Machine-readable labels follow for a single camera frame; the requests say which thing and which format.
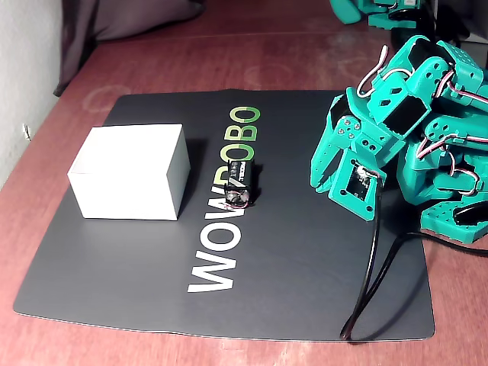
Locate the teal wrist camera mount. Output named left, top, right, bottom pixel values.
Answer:
left=328, top=148, right=386, bottom=223

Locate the white open cardboard box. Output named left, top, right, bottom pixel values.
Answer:
left=67, top=124, right=191, bottom=221

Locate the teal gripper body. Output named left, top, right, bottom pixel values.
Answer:
left=323, top=88, right=407, bottom=171

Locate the black mat with WOWROBO print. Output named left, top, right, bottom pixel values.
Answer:
left=12, top=88, right=435, bottom=342

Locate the dark grey cloth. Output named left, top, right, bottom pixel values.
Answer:
left=53, top=0, right=207, bottom=98

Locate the black camera cable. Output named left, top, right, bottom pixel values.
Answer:
left=339, top=173, right=488, bottom=342

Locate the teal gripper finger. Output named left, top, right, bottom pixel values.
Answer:
left=309, top=146, right=346, bottom=191

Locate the small black battery pack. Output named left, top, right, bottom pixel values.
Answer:
left=223, top=159, right=264, bottom=210

